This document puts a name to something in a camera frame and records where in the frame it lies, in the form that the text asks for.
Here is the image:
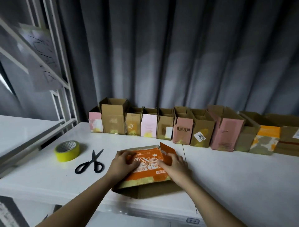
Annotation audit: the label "person's right hand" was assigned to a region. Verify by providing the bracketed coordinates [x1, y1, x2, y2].
[159, 152, 193, 190]

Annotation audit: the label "person's left hand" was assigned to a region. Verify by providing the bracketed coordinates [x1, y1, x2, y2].
[105, 149, 141, 184]

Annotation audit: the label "orange white patterned cardboard box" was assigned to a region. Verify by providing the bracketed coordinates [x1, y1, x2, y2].
[111, 142, 184, 200]

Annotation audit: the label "black scissors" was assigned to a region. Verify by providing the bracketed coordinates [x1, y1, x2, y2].
[74, 149, 106, 176]

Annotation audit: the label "pink lettered cardboard box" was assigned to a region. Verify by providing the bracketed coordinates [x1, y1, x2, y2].
[206, 104, 246, 152]
[171, 106, 196, 146]

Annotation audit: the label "taped brown cardboard box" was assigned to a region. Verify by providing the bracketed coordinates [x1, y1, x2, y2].
[125, 107, 144, 137]

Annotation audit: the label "brown box with white label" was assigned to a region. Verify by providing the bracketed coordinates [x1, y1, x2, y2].
[156, 108, 176, 141]

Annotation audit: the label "brown box with barcode label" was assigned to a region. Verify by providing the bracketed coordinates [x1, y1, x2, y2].
[98, 97, 130, 136]

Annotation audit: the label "pink and yellow printed box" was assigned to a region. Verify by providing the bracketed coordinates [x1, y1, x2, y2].
[140, 107, 159, 139]

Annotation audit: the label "pink green printed cardboard box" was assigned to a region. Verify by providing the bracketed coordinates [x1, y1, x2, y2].
[88, 106, 105, 134]

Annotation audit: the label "yellow tape roll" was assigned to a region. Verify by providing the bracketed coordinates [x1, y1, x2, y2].
[54, 140, 81, 163]

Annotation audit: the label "orange and white carton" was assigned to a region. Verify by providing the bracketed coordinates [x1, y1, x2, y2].
[249, 124, 282, 157]

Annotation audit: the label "person's left forearm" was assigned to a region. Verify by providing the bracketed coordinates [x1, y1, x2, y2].
[37, 175, 123, 227]

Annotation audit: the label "person's right forearm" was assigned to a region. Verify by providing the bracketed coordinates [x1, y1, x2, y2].
[181, 181, 247, 227]

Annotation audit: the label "white metal shelf rack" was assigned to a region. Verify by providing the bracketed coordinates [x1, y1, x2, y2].
[0, 0, 80, 227]

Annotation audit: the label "handwritten paper sheet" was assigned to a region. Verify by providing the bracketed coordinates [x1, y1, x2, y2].
[25, 55, 64, 92]
[18, 23, 64, 72]

